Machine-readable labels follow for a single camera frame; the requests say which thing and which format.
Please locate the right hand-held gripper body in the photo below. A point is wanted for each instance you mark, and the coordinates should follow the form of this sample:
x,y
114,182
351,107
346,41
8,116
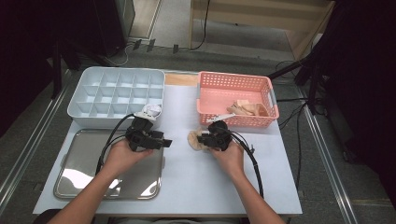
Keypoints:
x,y
222,138

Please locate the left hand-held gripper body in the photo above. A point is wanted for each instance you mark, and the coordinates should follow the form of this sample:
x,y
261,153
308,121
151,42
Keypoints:
x,y
138,140

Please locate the tan sock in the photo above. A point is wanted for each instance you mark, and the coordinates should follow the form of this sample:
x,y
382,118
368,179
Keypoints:
x,y
235,111
193,140

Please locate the white sock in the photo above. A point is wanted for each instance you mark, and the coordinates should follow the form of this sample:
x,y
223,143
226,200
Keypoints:
x,y
146,109
156,111

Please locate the white compartment storage box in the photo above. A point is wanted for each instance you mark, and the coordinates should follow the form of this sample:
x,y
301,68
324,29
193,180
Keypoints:
x,y
102,122

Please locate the peach sock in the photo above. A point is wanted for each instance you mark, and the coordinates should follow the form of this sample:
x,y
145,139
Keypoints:
x,y
263,110
244,104

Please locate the pink perforated plastic basket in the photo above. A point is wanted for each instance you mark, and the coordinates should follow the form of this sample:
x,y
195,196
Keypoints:
x,y
224,80

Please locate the translucent grey box lid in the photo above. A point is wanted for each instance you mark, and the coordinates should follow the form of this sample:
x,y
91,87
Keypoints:
x,y
84,155

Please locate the person's left hand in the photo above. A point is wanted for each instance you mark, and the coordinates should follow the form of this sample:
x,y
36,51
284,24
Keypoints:
x,y
120,160

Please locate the black tripod stand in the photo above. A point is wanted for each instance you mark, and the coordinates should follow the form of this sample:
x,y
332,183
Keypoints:
x,y
289,67

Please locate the black metal stand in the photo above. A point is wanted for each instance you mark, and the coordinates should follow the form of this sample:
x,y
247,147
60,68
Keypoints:
x,y
56,71

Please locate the dark cloth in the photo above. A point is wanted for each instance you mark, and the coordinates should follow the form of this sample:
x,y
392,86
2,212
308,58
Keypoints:
x,y
42,218

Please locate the light wooden cabinet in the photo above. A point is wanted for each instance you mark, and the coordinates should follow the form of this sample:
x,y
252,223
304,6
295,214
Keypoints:
x,y
264,12

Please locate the black curtain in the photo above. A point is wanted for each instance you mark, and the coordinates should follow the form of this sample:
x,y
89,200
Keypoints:
x,y
367,77
25,46

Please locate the metal floor rail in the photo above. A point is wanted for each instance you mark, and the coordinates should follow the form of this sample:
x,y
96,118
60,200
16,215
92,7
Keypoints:
x,y
325,155
31,141

